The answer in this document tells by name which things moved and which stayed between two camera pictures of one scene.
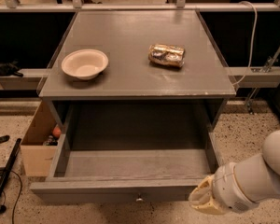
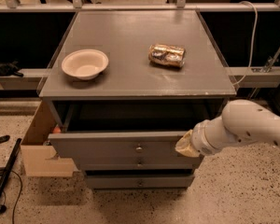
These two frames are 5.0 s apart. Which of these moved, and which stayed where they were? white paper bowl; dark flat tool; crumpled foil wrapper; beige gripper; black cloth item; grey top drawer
Moved: grey top drawer; beige gripper
Stayed: white paper bowl; crumpled foil wrapper; black cloth item; dark flat tool
